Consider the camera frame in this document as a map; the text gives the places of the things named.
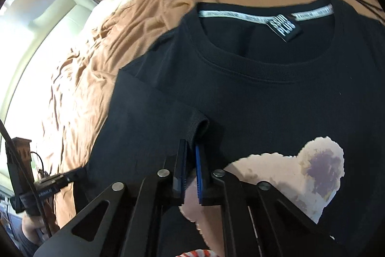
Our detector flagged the person's left hand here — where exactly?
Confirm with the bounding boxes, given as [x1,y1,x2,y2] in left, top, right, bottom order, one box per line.
[23,205,58,245]

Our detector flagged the black cable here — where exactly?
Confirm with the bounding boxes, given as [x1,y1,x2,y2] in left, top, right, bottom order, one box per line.
[0,119,53,239]

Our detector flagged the black printed t-shirt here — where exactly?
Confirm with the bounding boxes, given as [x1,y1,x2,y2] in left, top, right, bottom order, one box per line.
[72,0,385,257]

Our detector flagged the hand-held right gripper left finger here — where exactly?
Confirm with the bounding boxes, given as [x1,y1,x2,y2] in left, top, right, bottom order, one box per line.
[33,139,189,257]

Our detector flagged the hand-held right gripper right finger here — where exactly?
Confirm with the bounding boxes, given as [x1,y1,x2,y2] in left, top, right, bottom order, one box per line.
[194,144,343,257]

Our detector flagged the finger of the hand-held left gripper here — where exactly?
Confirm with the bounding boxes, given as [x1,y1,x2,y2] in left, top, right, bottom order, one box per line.
[56,168,88,187]

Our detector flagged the pale green padded headboard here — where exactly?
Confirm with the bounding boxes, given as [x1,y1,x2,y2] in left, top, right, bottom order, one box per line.
[28,0,100,35]

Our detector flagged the brown blanket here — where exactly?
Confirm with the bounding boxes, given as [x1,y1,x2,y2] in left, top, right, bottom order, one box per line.
[42,0,385,227]

